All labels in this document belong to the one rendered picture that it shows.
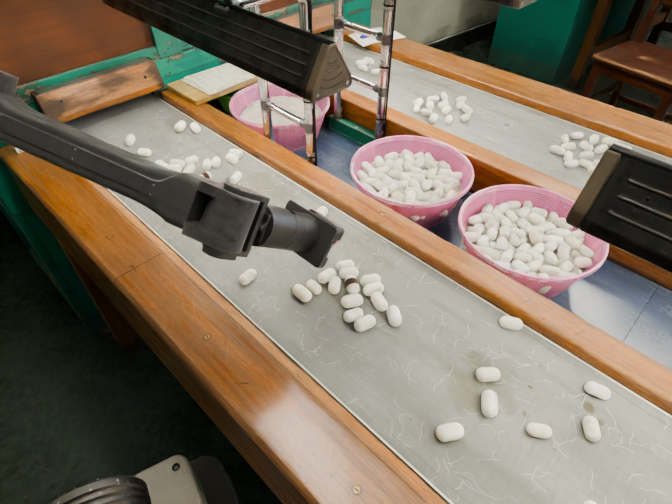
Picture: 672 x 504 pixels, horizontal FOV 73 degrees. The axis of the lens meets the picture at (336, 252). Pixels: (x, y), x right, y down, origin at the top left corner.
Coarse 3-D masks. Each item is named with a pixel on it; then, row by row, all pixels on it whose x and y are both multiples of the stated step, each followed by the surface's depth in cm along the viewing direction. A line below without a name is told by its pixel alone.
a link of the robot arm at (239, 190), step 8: (224, 184) 53; (232, 184) 54; (232, 192) 52; (240, 192) 52; (248, 192) 53; (256, 192) 56; (256, 200) 54; (264, 200) 55; (264, 208) 56; (256, 216) 56; (256, 224) 56; (248, 232) 56; (256, 232) 56; (248, 240) 56; (208, 248) 53; (248, 248) 56; (216, 256) 53; (224, 256) 54; (232, 256) 55; (240, 256) 56
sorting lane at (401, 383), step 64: (128, 128) 116; (192, 256) 83; (256, 256) 83; (384, 256) 83; (256, 320) 73; (320, 320) 73; (384, 320) 73; (448, 320) 73; (320, 384) 64; (384, 384) 65; (448, 384) 65; (512, 384) 65; (576, 384) 65; (448, 448) 58; (512, 448) 58; (576, 448) 58; (640, 448) 58
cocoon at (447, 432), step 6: (438, 426) 59; (444, 426) 58; (450, 426) 58; (456, 426) 58; (462, 426) 59; (438, 432) 58; (444, 432) 58; (450, 432) 58; (456, 432) 58; (462, 432) 58; (438, 438) 58; (444, 438) 58; (450, 438) 58; (456, 438) 58
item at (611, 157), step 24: (600, 168) 41; (624, 168) 40; (648, 168) 39; (600, 192) 41; (624, 192) 40; (648, 192) 39; (576, 216) 42; (600, 216) 41; (624, 216) 40; (648, 216) 39; (624, 240) 40; (648, 240) 39
